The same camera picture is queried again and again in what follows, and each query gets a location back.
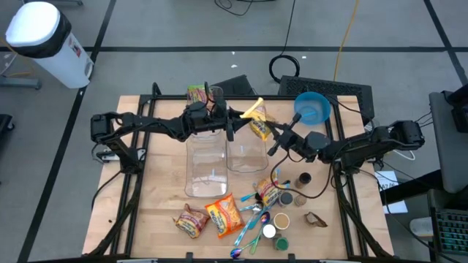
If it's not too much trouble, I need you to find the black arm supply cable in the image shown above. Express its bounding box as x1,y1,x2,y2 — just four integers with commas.
327,95,383,129

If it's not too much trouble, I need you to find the spice jar green lid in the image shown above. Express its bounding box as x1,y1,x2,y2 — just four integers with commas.
273,236,290,252

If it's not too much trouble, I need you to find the white computer mouse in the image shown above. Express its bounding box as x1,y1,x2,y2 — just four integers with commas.
409,216,435,238

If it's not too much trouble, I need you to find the green-edged ramen pack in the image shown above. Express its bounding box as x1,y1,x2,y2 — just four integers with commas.
186,84,217,105

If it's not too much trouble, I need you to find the iridescent spoon blue handle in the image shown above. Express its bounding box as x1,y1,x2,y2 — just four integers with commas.
229,237,261,259

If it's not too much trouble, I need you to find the brown roast beef ramen pack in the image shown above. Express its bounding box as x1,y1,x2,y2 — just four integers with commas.
173,203,211,240

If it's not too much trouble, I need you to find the black floor cable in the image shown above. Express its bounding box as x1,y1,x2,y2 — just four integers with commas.
214,0,259,18

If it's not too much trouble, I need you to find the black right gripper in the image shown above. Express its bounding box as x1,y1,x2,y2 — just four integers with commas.
265,112,306,156

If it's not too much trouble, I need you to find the spoon teal-white patterned handle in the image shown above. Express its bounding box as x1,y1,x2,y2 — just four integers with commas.
233,210,264,248

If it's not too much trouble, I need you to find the short clear plastic bin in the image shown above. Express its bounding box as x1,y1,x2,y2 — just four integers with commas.
225,120,271,173

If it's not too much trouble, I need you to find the black coiled cable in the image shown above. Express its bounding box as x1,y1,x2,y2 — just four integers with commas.
268,0,301,84

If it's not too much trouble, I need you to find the brown spice jar black lid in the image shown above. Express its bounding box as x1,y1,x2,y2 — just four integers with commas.
294,172,313,190

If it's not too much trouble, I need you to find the spice jar white lid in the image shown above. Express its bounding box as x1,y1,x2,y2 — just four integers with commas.
262,223,277,240

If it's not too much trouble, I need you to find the yellow ramen pack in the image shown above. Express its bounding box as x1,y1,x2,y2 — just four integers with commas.
239,96,276,142

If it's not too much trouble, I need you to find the white cable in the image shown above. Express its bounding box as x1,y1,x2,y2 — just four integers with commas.
365,122,417,161

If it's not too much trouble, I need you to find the iridescent spoon green handle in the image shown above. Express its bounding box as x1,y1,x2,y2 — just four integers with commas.
249,210,272,256

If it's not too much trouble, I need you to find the black desk device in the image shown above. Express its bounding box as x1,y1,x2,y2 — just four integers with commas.
442,83,468,134

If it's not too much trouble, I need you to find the white paper sheet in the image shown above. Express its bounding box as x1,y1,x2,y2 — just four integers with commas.
373,170,409,215

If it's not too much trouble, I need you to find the brown food packet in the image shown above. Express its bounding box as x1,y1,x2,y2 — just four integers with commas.
303,210,329,229

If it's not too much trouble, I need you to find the white trash can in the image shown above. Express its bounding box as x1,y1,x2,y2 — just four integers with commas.
4,1,95,90

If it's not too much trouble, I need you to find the backlit computer keyboard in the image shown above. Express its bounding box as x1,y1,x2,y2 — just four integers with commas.
431,207,468,256

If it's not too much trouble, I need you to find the yellow-orange ramen pack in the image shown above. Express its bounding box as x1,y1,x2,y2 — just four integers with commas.
254,177,290,207

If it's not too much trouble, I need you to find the blue plastic bowl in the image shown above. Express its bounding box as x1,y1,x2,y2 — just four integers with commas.
293,91,332,126

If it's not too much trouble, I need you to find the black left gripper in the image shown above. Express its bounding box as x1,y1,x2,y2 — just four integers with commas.
205,107,253,143

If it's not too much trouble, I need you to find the black mesh computer case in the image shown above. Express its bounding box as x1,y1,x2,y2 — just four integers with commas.
277,75,376,127

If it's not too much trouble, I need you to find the grey stand base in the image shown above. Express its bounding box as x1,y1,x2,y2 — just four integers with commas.
0,75,42,91

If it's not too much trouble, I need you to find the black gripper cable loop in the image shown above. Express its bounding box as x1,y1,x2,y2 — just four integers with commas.
269,153,334,200

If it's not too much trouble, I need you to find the silver metal spoon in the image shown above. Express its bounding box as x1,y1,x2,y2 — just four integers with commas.
239,202,265,213

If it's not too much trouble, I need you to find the spice jar purple label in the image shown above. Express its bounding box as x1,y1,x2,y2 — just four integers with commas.
277,191,294,208

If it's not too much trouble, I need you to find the yellow cable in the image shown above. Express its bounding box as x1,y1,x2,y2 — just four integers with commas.
331,0,362,82

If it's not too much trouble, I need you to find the black chair part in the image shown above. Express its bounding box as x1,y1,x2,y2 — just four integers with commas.
0,113,15,133

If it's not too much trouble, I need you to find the black box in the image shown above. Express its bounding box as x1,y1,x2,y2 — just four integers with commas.
211,74,256,96

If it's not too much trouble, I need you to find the spice jar tan top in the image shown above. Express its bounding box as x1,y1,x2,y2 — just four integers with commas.
273,212,291,231

